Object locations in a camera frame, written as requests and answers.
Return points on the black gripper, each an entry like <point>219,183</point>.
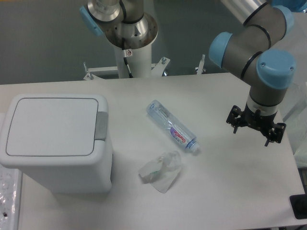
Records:
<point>262,123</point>

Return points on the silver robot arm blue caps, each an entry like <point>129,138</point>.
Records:
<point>251,57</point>

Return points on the second robot arm silver joint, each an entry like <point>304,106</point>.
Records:
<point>124,22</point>

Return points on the white push-lid trash can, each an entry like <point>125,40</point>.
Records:
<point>59,140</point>

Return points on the black device at table edge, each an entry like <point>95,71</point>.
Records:
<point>299,206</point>

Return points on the empty clear plastic water bottle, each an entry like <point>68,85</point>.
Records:
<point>168,122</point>

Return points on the crumpled clear plastic wrapper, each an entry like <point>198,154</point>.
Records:
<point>162,171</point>

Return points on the white robot pedestal with base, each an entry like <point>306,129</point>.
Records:
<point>131,63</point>

